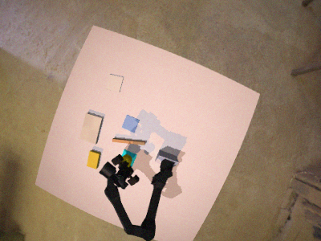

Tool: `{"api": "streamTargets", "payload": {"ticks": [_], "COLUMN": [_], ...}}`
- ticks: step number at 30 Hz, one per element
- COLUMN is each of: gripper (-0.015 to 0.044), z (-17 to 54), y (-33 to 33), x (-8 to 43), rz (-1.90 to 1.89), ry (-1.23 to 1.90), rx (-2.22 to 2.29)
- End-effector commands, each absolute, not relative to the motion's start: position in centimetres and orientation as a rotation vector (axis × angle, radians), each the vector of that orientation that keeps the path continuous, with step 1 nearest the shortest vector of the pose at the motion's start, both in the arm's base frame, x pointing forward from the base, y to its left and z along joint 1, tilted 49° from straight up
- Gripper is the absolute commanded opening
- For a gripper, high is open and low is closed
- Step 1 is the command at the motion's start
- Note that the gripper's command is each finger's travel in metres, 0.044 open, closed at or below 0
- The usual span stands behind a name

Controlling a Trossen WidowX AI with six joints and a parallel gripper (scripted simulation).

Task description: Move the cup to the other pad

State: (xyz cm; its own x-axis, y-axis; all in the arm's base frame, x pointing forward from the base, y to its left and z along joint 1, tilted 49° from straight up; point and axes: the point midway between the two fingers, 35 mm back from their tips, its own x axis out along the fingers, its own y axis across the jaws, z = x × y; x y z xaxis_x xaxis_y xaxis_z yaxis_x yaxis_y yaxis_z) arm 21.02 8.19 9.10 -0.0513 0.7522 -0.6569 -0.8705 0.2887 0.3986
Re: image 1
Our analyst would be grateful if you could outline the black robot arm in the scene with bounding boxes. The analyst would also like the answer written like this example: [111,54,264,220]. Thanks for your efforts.
[99,159,174,241]

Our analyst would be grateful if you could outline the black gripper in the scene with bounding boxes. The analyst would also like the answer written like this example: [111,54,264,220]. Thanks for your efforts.
[112,154,139,186]

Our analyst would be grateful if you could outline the yellow flat block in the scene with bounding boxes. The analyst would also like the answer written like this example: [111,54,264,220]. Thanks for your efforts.
[87,150,101,169]

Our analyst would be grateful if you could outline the beige flat block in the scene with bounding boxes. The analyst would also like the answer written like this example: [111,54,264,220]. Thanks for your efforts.
[80,113,104,145]

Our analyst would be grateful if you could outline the tan wooden bar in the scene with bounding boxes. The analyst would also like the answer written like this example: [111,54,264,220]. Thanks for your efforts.
[112,138,145,145]

